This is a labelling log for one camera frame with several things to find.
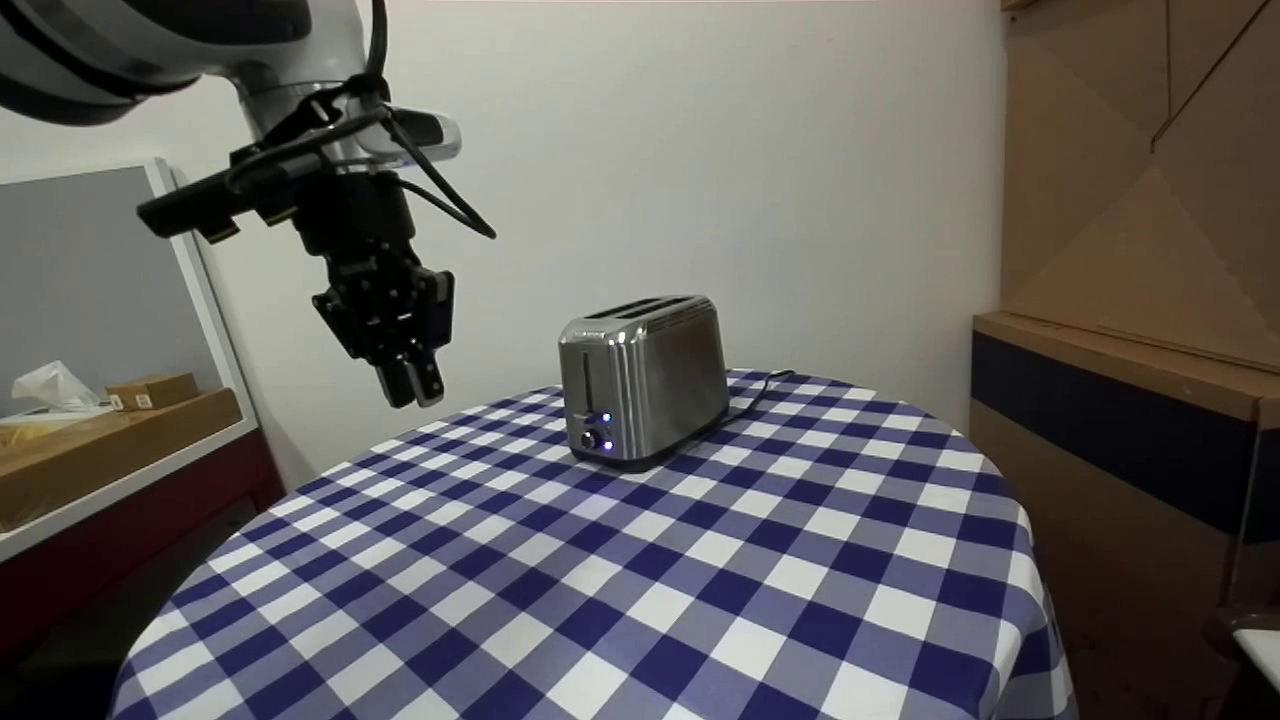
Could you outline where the blue white checkered tablecloth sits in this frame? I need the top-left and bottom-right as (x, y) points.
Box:
(108, 367), (1082, 720)

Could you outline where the crumpled white plastic bag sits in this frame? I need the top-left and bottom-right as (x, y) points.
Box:
(9, 356), (120, 421)

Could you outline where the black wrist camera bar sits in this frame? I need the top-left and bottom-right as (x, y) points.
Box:
(132, 107), (464, 247)

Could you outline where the small wooden box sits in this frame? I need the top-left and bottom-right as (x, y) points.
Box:
(105, 370), (206, 417)

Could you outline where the dark red low cabinet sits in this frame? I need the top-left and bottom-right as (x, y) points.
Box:
(0, 431), (287, 661)

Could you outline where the black toaster power cable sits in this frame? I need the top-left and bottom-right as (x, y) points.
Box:
(725, 367), (805, 421)

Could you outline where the stainless steel two-slot toaster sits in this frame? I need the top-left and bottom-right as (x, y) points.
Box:
(556, 292), (733, 472)

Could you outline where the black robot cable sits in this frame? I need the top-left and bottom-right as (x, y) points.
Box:
(359, 0), (502, 245)

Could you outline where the wooden cabinet with dark panel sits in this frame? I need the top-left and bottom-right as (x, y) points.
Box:
(968, 311), (1280, 720)

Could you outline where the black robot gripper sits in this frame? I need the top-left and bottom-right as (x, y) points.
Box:
(293, 167), (460, 412)

